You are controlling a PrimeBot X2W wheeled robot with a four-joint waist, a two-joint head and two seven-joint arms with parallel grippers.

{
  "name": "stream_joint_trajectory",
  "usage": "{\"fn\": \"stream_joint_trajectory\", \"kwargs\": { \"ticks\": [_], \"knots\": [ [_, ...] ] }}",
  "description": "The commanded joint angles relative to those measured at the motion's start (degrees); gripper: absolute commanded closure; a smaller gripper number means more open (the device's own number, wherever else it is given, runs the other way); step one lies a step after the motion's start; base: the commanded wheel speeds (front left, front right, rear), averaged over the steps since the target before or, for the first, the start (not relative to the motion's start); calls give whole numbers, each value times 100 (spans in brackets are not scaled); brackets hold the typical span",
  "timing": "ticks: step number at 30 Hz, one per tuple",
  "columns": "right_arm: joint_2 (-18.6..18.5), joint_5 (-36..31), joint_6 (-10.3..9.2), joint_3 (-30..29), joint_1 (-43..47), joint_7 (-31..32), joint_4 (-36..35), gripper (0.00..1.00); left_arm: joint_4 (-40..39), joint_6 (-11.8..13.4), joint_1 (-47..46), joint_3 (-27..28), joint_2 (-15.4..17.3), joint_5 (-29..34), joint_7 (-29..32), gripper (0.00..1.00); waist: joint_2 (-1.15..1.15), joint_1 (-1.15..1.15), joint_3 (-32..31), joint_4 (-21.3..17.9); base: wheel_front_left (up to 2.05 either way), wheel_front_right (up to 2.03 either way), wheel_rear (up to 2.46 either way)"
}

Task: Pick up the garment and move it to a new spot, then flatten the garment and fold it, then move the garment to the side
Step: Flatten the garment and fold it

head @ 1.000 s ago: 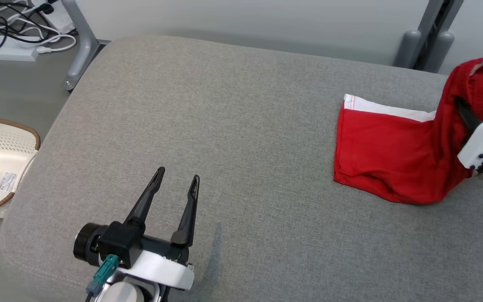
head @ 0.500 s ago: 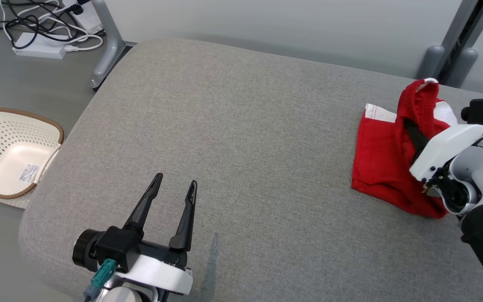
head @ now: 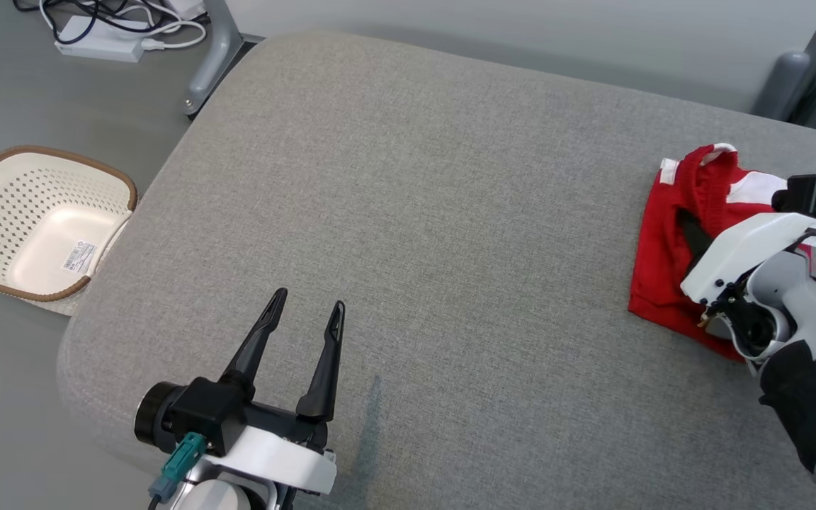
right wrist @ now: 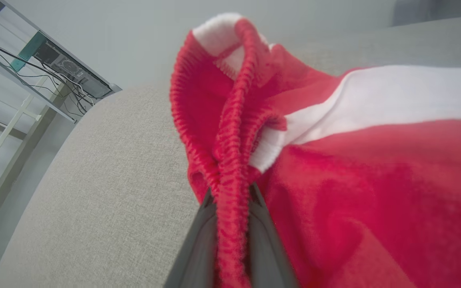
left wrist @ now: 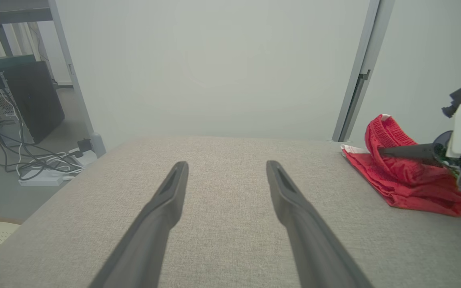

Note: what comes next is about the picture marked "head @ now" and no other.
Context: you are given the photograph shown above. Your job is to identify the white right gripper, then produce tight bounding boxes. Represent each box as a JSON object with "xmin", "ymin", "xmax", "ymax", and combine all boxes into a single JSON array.
[{"xmin": 676, "ymin": 211, "xmax": 816, "ymax": 307}]

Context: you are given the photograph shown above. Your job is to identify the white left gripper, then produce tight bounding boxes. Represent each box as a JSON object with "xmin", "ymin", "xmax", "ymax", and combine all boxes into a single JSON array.
[{"xmin": 201, "ymin": 287, "xmax": 346, "ymax": 496}]

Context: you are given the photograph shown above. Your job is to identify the red white-striped shorts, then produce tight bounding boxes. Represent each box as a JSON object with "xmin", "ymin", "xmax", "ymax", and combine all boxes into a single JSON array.
[{"xmin": 628, "ymin": 144, "xmax": 816, "ymax": 362}]

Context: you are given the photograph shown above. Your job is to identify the white basket label sticker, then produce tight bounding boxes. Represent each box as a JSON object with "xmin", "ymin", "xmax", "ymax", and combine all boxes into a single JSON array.
[{"xmin": 62, "ymin": 241, "xmax": 98, "ymax": 275}]

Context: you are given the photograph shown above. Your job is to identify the cream perforated laundry basket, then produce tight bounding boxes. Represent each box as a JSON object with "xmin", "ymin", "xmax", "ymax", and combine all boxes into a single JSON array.
[{"xmin": 0, "ymin": 146, "xmax": 138, "ymax": 316}]

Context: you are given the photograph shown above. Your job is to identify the grey metal desk leg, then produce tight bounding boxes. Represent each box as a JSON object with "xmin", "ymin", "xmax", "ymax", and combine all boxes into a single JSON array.
[{"xmin": 183, "ymin": 0, "xmax": 244, "ymax": 120}]

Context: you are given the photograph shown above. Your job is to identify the white power strip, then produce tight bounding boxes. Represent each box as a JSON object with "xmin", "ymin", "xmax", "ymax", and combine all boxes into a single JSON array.
[{"xmin": 54, "ymin": 16, "xmax": 145, "ymax": 63}]

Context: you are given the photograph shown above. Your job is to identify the left black cable teal connector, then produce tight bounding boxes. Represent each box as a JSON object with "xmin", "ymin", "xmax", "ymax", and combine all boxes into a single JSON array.
[{"xmin": 147, "ymin": 432, "xmax": 209, "ymax": 510}]

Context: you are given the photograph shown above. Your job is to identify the white cable with plug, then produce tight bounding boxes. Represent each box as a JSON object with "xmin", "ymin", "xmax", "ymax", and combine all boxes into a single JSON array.
[{"xmin": 140, "ymin": 20, "xmax": 208, "ymax": 52}]

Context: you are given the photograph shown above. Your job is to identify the white wall adapter block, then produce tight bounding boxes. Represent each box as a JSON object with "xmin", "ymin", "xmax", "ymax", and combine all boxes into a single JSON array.
[{"xmin": 164, "ymin": 0, "xmax": 207, "ymax": 21}]

